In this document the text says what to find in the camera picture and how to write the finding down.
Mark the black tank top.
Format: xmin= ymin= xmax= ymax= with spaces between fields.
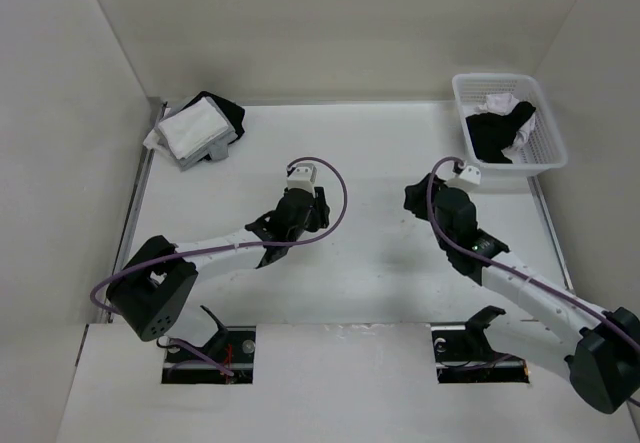
xmin=466 ymin=102 xmax=536 ymax=164

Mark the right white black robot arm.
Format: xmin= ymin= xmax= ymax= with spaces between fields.
xmin=403 ymin=173 xmax=639 ymax=414

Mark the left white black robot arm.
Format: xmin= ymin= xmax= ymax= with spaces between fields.
xmin=106 ymin=187 xmax=330 ymax=362

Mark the white crumpled tank top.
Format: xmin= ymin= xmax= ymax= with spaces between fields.
xmin=475 ymin=93 xmax=536 ymax=154

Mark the folded grey top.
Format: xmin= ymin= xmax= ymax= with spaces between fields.
xmin=163 ymin=111 xmax=234 ymax=171

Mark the white plastic basket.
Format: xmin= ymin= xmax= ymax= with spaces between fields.
xmin=452 ymin=73 xmax=568 ymax=179

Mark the folded black top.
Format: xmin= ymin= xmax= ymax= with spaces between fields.
xmin=173 ymin=90 xmax=246 ymax=145

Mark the folded white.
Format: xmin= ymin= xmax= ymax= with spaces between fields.
xmin=143 ymin=128 xmax=173 ymax=158
xmin=157 ymin=99 xmax=232 ymax=160

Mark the bottom folded white top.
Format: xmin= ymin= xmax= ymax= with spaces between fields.
xmin=143 ymin=128 xmax=173 ymax=158

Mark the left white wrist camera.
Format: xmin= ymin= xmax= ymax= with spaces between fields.
xmin=286 ymin=162 xmax=317 ymax=194

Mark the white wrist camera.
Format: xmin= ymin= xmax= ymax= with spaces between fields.
xmin=446 ymin=163 xmax=482 ymax=192
xmin=286 ymin=162 xmax=317 ymax=194

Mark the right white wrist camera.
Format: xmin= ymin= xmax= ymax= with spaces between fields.
xmin=446 ymin=163 xmax=482 ymax=192

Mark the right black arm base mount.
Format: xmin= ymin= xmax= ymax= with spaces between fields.
xmin=431 ymin=306 xmax=529 ymax=384

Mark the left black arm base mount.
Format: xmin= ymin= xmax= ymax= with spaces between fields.
xmin=156 ymin=306 xmax=257 ymax=385

